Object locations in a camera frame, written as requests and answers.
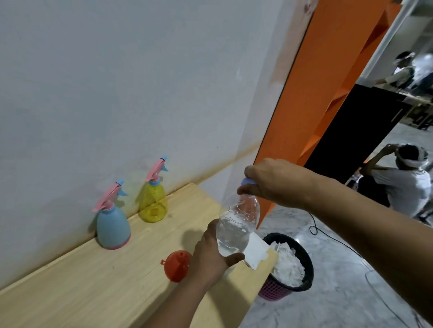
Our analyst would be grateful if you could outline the white paper napkins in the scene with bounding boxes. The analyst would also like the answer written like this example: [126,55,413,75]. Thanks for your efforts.
[242,231,271,271]

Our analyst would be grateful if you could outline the orange cabinet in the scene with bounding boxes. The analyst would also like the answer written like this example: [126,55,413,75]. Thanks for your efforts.
[253,0,403,230]

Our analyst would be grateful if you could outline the blue spray bottle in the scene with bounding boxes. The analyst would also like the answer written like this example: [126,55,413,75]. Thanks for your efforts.
[96,202,132,251]

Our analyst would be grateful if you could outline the person's right hand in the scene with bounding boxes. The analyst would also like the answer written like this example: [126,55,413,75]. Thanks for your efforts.
[236,158,320,209]

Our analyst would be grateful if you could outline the person's left hand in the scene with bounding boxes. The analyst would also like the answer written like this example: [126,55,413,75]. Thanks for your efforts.
[189,219,246,288]

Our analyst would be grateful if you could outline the white headband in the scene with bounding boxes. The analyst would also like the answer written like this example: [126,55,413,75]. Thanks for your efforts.
[396,145,429,169]

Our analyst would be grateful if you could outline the crumpled white tissues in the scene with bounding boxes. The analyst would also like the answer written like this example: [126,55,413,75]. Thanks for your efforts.
[270,241,306,288]

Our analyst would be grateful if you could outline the black cabinet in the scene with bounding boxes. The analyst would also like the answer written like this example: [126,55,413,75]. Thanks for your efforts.
[304,83,413,185]

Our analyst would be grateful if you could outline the pink waste basket black liner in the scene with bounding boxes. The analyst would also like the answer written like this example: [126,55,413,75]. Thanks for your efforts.
[258,232,314,302]

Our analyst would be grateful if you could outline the red plastic funnel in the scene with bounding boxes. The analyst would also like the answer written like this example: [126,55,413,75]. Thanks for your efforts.
[160,250,193,283]

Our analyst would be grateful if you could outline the clear plastic water bottle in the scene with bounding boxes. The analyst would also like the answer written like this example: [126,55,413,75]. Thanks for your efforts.
[216,192,261,257]

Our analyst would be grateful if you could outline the yellow spray bottle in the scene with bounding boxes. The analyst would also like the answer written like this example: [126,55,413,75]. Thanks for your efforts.
[138,182,169,223]

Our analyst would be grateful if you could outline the person's left forearm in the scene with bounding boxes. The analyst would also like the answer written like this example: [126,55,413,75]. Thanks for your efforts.
[142,273,217,328]

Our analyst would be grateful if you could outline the person's right forearm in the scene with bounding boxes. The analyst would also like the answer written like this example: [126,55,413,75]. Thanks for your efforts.
[304,172,433,325]

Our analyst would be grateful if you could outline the wooden table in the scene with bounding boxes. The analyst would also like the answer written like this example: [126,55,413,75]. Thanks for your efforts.
[0,182,280,328]

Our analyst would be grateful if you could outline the black cable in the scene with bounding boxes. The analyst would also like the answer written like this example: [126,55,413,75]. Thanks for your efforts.
[308,213,420,328]

